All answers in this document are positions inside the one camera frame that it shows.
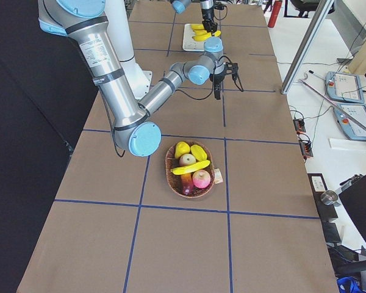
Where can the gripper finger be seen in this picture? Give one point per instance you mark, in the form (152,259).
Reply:
(217,90)
(206,25)
(213,27)

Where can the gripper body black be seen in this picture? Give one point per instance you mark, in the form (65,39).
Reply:
(218,77)
(206,13)

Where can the yellow banana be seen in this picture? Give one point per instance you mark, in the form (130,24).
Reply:
(202,38)
(190,168)
(200,32)
(197,27)

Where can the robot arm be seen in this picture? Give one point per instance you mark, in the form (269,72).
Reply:
(180,6)
(102,33)

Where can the basket paper tag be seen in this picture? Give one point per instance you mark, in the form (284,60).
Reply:
(217,178)

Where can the brown wicker basket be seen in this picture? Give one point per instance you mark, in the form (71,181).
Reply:
(174,181)

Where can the cream bear tray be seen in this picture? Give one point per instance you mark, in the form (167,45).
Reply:
(188,44)

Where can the yellow lemon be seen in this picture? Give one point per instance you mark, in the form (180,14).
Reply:
(198,152)

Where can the red bottle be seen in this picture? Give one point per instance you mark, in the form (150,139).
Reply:
(274,13)

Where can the black power strip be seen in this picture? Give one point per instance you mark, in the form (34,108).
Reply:
(306,148)
(299,125)

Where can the pink apple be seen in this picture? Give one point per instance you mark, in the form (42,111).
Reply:
(201,179)

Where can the purple red mango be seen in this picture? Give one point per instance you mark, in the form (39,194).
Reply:
(187,184)

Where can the reacher grabber tool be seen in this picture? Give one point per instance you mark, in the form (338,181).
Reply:
(328,100)

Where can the far teach pendant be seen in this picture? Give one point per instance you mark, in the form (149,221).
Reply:
(344,87)

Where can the teach pendant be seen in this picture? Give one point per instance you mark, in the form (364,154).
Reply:
(352,120)
(344,87)

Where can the near teach pendant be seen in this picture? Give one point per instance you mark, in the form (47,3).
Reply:
(352,120)

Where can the metal cup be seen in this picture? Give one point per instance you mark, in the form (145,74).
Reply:
(329,197)

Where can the aluminium frame post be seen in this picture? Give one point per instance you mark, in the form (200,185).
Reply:
(312,30)

